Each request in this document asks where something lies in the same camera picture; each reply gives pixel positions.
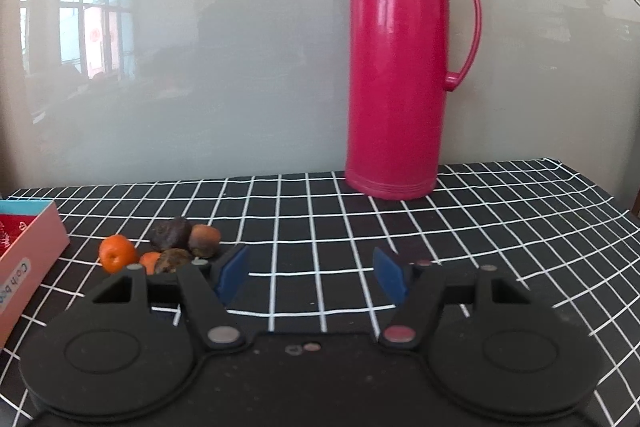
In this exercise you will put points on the colourful cardboard box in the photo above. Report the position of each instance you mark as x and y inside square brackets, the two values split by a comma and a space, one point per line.
[30, 257]

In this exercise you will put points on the orange tangerine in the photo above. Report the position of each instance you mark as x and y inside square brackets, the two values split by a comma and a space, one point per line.
[116, 253]

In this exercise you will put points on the dark purple shrivelled plum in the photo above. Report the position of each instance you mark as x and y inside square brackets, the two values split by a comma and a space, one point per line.
[170, 233]

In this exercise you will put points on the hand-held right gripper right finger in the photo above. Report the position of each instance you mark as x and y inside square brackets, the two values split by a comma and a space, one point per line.
[390, 277]

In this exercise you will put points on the brown shrivelled tangerine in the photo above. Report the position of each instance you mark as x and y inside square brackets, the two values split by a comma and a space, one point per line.
[204, 239]

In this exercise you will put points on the small orange kumquat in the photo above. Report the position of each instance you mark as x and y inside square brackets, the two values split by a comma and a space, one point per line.
[149, 261]

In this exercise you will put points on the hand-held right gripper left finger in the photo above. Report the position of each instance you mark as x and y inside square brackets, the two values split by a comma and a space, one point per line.
[231, 274]

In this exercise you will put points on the red thermos jug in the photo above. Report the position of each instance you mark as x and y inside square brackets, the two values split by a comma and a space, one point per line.
[395, 82]

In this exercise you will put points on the black white checkered tablecloth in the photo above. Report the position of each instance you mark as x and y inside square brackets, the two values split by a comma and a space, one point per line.
[325, 227]

